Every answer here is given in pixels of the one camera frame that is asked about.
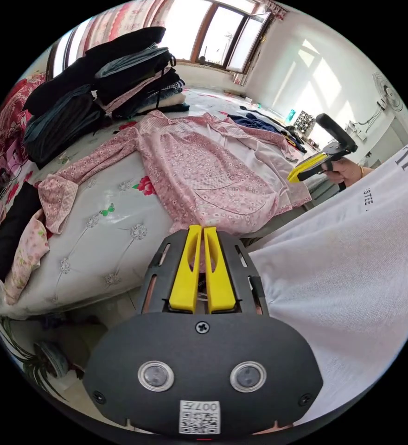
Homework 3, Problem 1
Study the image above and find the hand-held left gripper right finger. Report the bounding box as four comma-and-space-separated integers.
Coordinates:
204, 226, 236, 314

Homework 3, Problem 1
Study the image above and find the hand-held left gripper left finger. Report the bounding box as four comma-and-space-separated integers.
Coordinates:
169, 225, 203, 312

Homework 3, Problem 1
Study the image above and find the pink floral pajama shirt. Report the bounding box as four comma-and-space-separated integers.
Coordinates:
38, 110, 313, 238

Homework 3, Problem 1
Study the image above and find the person's right hand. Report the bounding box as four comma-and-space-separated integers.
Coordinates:
330, 157, 363, 185

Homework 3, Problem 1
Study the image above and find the black and white patterned box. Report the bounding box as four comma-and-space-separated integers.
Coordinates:
293, 110, 317, 135

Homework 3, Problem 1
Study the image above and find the bed with white flowered sheet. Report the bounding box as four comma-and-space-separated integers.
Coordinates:
0, 86, 330, 321

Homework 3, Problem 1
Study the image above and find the person's body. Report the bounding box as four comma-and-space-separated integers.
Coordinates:
248, 134, 408, 426

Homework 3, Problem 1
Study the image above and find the window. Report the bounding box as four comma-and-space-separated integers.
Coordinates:
169, 0, 275, 74

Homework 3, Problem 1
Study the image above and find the pink striped curtain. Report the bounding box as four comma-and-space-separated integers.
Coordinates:
82, 0, 177, 55

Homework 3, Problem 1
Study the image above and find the red flowered quilt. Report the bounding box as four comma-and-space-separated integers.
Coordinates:
0, 74, 49, 174

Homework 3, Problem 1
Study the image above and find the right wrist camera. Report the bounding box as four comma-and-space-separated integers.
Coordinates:
315, 113, 358, 151

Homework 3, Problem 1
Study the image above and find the white wall fan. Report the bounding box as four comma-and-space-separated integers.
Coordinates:
371, 72, 405, 113

